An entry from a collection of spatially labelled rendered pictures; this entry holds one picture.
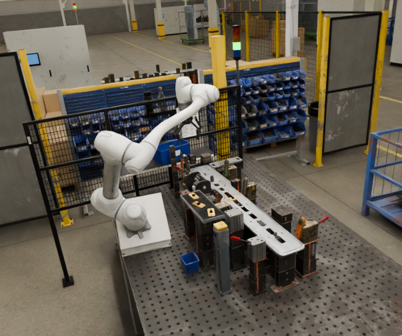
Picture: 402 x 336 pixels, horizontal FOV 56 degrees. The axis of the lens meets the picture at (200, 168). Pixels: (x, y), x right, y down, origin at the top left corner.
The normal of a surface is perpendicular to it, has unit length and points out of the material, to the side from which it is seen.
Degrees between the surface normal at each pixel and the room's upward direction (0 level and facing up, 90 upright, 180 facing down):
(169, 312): 0
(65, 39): 90
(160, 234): 44
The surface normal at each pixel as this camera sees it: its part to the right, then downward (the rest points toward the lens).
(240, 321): -0.07, -0.91
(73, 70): 0.33, 0.36
